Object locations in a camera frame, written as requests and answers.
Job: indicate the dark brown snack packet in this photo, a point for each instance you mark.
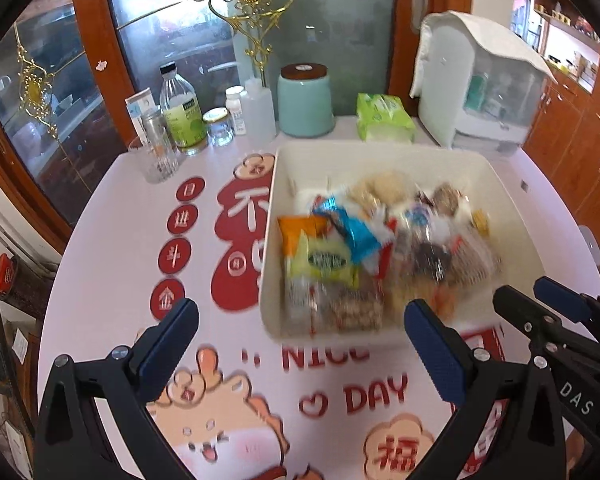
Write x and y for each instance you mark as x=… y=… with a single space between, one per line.
x=430 y=260

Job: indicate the small glass jar gold lid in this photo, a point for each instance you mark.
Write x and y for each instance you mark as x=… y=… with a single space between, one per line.
x=219 y=130

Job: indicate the red round tin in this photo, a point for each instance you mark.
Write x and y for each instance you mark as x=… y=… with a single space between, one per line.
x=2 y=272

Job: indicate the wooden cabinets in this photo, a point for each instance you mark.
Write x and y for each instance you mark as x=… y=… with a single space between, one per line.
x=575 y=145

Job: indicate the blue white round cake packet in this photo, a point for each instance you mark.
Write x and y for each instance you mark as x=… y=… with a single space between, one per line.
x=422 y=220

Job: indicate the puffed rice cracker packet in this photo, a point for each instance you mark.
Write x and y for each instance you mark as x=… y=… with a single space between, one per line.
x=410 y=300

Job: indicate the dark storage container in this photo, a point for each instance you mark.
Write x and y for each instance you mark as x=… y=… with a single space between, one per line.
x=30 y=292

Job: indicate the orange white snack packet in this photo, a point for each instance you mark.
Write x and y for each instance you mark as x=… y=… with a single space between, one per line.
x=295 y=230

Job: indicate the white pill bottle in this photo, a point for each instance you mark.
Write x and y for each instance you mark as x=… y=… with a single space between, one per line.
x=234 y=105

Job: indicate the clear packet with black print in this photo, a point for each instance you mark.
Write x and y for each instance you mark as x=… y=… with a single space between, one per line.
x=305 y=305

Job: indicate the green yellow snack packet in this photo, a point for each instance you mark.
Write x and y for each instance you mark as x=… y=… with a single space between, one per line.
x=325 y=260

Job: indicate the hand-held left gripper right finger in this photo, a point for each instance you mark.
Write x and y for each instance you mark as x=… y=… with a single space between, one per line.
x=437 y=355

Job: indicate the white countertop cup cabinet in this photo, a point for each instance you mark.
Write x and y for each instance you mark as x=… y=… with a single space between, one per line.
x=442 y=90

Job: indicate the white blue carton box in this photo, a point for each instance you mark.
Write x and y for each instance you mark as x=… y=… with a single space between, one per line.
x=139 y=105

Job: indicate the clear drinking glass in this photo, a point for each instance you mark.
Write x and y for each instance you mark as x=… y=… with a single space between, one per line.
x=155 y=165

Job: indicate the clear nut bar packet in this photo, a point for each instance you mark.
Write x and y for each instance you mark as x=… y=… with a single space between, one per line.
x=357 y=310

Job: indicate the small yellow snack packet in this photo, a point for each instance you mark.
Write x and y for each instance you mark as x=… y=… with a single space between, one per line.
x=480 y=220

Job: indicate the nut cake packet red edge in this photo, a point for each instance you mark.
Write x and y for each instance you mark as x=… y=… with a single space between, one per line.
x=447 y=197

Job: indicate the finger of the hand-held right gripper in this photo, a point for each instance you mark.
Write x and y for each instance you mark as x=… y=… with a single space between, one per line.
x=525 y=315
x=562 y=297

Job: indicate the teal ceramic canister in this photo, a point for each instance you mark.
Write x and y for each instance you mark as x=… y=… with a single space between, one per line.
x=305 y=105

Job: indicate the translucent plastic bottle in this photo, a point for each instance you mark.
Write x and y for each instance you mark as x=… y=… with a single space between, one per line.
x=259 y=110

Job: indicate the glass bottle with green label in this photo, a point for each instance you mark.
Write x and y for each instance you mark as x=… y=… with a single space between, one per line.
x=185 y=120

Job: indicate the white plastic bin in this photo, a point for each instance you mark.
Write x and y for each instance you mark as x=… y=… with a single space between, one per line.
x=430 y=165

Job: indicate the wooden display shelf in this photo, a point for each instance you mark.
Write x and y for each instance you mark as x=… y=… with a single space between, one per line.
x=570 y=45

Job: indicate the grey stool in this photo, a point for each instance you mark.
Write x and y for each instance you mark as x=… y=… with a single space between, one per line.
x=591 y=250

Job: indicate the small metal tin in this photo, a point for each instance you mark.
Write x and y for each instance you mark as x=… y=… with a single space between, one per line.
x=155 y=125

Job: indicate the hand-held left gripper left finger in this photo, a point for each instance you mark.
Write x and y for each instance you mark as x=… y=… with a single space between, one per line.
x=165 y=355

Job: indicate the green tissue pack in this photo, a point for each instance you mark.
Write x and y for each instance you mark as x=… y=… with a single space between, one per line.
x=380 y=112

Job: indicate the blue snack packet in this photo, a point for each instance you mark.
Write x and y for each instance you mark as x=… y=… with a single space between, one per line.
x=357 y=232

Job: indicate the wooden framed glass door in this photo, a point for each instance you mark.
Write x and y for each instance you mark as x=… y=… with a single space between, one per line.
x=340 y=25
x=55 y=110

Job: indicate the white cloth cover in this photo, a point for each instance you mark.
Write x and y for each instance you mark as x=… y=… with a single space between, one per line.
x=480 y=27

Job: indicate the pale cracker packet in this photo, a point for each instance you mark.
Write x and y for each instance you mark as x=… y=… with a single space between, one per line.
x=385 y=185

